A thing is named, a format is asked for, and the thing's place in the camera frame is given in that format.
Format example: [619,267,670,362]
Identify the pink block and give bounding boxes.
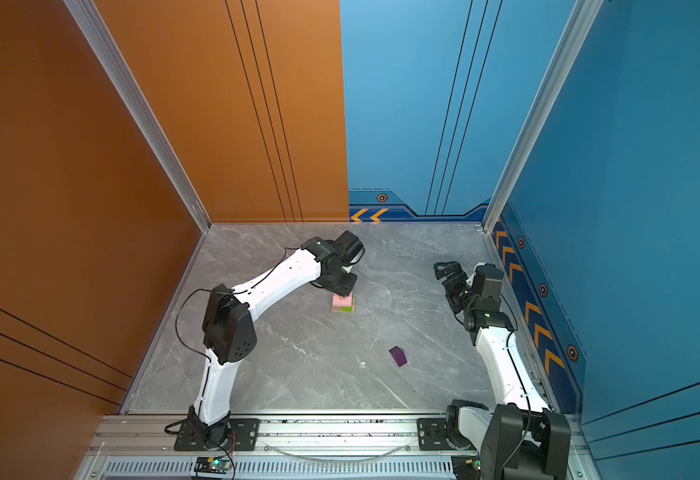
[332,293,354,302]
[332,299,354,310]

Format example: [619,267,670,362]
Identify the purple house-shaped block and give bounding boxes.
[389,346,408,367]

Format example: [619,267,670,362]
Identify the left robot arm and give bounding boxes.
[188,231,365,432]

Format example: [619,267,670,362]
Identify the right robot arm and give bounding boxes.
[433,261,571,479]

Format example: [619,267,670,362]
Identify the right green circuit board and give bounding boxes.
[451,454,494,480]

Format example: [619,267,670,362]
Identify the green circuit board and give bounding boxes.
[193,456,235,479]
[451,454,494,480]

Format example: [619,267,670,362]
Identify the left green circuit board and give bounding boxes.
[193,456,235,479]

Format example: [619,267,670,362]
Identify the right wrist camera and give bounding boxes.
[470,263,504,312]

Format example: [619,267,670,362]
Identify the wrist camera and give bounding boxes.
[333,230,365,267]
[470,263,504,312]

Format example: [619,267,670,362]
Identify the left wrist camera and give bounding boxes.
[333,230,365,267]

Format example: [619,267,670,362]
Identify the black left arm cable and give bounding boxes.
[174,287,219,367]

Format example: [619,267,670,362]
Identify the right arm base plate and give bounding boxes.
[416,416,490,451]

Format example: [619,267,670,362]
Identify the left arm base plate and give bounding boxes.
[173,418,260,452]

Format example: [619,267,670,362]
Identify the aluminium front rail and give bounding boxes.
[73,413,603,480]

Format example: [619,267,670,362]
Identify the aluminium corner post right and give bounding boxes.
[482,0,604,234]

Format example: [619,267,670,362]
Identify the aluminium corner post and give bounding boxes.
[482,0,604,234]
[64,0,212,234]

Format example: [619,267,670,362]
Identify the aluminium corner post left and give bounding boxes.
[64,0,212,234]

